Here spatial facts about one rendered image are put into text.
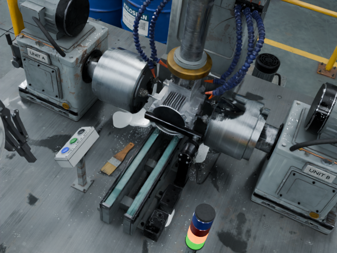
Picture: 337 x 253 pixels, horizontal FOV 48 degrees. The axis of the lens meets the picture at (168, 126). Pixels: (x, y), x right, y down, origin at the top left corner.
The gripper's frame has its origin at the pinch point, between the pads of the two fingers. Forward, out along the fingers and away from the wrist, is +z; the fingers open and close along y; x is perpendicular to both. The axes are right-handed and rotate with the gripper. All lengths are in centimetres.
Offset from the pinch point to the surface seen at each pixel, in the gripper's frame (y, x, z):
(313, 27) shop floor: 341, -2, 138
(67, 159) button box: 8.5, -3.2, 11.2
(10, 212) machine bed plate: -7.1, 26.5, 24.7
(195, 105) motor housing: 58, -26, 27
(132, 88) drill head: 48, -8, 10
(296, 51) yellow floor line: 288, 4, 134
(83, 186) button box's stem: 15.6, 11.3, 33.8
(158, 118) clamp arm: 46, -15, 24
